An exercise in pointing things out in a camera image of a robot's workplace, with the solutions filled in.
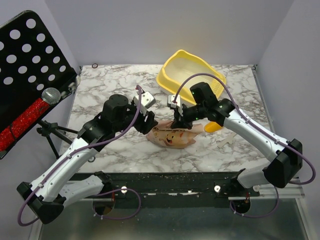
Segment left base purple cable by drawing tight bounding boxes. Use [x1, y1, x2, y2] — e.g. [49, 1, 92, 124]
[93, 186, 142, 221]

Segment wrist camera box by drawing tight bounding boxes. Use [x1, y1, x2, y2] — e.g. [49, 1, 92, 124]
[167, 94, 182, 109]
[133, 91, 156, 116]

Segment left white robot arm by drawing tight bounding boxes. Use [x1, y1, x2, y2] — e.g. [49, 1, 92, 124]
[16, 92, 157, 224]

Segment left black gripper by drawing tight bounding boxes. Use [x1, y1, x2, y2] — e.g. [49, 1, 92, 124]
[113, 96, 159, 135]

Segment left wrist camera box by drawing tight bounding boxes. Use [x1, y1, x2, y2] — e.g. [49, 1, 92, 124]
[133, 91, 156, 116]

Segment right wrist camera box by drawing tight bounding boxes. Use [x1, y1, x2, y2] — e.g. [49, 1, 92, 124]
[167, 94, 182, 109]

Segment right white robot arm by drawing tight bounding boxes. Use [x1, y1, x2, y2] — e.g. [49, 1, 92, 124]
[167, 82, 302, 196]

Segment pink cat litter bag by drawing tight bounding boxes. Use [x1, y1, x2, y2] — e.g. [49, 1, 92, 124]
[146, 120, 204, 149]

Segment yellow plastic litter scoop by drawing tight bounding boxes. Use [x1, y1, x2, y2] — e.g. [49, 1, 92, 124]
[204, 121, 223, 133]

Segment black perforated music stand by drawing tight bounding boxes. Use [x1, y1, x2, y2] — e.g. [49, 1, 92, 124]
[0, 10, 80, 158]

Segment black tripod stand legs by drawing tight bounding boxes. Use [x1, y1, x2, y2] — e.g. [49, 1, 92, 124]
[36, 119, 88, 163]

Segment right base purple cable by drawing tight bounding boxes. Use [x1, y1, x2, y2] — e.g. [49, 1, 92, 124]
[229, 184, 281, 219]

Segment red glitter microphone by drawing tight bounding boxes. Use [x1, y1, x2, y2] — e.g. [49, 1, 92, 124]
[0, 87, 61, 152]

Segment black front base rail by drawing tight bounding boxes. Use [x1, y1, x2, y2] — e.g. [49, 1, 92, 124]
[74, 171, 281, 210]

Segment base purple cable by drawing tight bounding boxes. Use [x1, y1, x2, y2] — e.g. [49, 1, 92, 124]
[229, 184, 281, 219]
[93, 186, 142, 221]

